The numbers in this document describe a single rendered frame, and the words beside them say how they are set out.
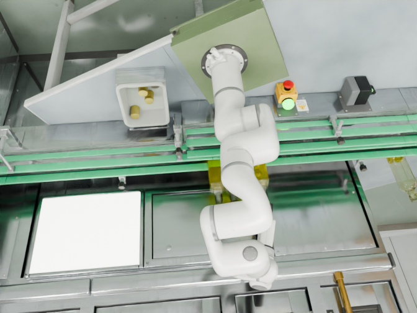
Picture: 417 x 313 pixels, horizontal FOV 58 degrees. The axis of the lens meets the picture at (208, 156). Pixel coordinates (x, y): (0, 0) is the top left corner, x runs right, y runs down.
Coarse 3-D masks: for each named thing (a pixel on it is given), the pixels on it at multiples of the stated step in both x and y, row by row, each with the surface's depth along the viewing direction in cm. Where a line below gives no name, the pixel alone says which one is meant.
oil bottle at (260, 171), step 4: (264, 164) 147; (256, 168) 146; (260, 168) 146; (264, 168) 146; (256, 172) 145; (260, 172) 145; (264, 172) 145; (256, 176) 144; (260, 176) 144; (264, 176) 144; (268, 176) 144; (260, 180) 143; (264, 180) 143; (268, 180) 143; (264, 184) 142; (268, 184) 143
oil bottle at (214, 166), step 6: (210, 162) 147; (216, 162) 147; (210, 168) 145; (216, 168) 145; (210, 174) 144; (216, 174) 144; (210, 180) 143; (216, 180) 142; (210, 186) 142; (216, 186) 141; (222, 186) 141; (222, 192) 144
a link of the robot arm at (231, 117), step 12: (216, 96) 112; (228, 96) 109; (240, 96) 111; (216, 108) 110; (228, 108) 107; (240, 108) 106; (252, 108) 104; (216, 120) 106; (228, 120) 104; (240, 120) 104; (252, 120) 103; (216, 132) 106; (228, 132) 105
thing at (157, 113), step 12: (120, 84) 128; (132, 84) 128; (144, 84) 128; (156, 84) 129; (120, 96) 132; (132, 96) 142; (144, 96) 143; (156, 96) 143; (120, 108) 137; (144, 108) 148; (156, 108) 149; (132, 120) 146; (144, 120) 146; (156, 120) 146; (168, 120) 145
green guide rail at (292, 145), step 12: (408, 132) 153; (288, 144) 148; (300, 144) 148; (312, 144) 148; (324, 144) 148; (336, 144) 148; (348, 144) 148; (360, 144) 148; (372, 144) 149; (384, 144) 149; (192, 156) 144; (204, 156) 145
